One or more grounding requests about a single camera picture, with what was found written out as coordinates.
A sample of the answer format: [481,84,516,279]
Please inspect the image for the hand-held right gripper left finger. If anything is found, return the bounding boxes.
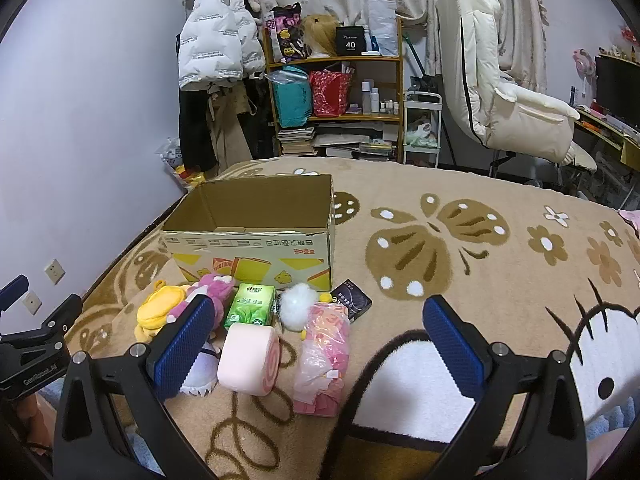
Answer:
[52,294,221,480]

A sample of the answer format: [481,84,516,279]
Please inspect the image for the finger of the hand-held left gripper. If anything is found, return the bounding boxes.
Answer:
[0,275,29,312]
[27,294,84,346]

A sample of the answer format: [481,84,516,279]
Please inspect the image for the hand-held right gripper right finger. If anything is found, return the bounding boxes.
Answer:
[421,294,588,480]

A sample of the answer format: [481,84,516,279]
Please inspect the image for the yellow plush toy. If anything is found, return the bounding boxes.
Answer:
[134,280,193,343]

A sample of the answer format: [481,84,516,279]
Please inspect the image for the pink roll cushion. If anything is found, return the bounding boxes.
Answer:
[216,322,281,397]

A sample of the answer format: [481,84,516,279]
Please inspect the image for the pink plush toy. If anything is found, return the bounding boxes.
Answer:
[167,270,238,333]

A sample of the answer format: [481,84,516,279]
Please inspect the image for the cardboard box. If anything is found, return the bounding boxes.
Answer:
[159,174,335,292]

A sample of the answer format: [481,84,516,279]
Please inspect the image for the small black box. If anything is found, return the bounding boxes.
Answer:
[330,280,373,323]

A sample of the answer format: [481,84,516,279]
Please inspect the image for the pink packet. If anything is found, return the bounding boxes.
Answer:
[292,302,351,418]

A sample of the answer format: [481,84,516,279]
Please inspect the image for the person's left forearm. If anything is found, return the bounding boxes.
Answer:
[14,394,57,457]

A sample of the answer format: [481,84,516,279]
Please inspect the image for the green tissue pack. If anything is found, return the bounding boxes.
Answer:
[223,283,277,331]

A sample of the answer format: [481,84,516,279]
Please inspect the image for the plastic bag of packets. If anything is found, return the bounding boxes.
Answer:
[157,137,208,194]

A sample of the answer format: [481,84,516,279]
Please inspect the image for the pink cloth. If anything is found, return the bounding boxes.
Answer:
[592,430,640,480]

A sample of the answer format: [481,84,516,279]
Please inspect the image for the green white plastic bag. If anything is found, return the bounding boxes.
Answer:
[405,122,434,149]

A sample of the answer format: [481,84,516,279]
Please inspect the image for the beige hanging garment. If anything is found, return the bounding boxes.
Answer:
[207,85,255,171]

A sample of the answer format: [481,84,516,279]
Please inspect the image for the black hanging garment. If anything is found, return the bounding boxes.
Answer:
[179,87,219,173]

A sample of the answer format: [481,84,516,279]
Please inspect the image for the white metal cart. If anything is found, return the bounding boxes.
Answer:
[402,91,444,168]

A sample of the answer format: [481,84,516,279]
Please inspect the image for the stack of papers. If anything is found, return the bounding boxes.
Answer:
[312,122,399,161]

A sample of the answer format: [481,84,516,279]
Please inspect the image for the stack of books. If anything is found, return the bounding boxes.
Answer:
[276,127,317,157]

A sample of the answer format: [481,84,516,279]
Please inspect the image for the row of cosmetic bottles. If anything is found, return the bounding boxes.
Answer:
[361,80,401,115]

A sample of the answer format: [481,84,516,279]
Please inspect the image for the cluttered desk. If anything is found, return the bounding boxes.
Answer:
[572,105,640,183]

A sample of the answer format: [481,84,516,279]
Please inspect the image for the wooden shelf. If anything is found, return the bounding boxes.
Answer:
[263,15,405,163]

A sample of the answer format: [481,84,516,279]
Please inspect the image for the white folded mattress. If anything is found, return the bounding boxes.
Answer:
[436,0,599,177]

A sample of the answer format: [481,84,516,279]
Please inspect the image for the teal bag in plastic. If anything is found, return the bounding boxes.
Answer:
[265,65,315,128]

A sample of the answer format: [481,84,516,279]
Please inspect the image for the red patterned bag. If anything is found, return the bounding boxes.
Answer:
[308,62,354,118]

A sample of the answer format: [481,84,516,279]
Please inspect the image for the black monitor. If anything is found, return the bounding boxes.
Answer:
[594,55,640,129]

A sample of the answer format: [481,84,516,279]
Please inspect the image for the white puffer jacket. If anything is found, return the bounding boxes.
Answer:
[178,0,266,92]

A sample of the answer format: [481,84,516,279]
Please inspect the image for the pink desk fan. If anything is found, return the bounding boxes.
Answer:
[572,49,597,79]

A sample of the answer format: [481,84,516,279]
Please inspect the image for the black gift box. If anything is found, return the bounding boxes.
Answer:
[335,25,369,57]

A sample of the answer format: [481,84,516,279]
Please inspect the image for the black pink printed bag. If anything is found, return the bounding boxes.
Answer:
[263,4,306,63]

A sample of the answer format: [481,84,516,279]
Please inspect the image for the blonde wig head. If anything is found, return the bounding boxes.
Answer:
[300,12,344,58]

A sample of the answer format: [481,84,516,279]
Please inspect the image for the white pompom keychain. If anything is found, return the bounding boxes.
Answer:
[278,282,332,342]

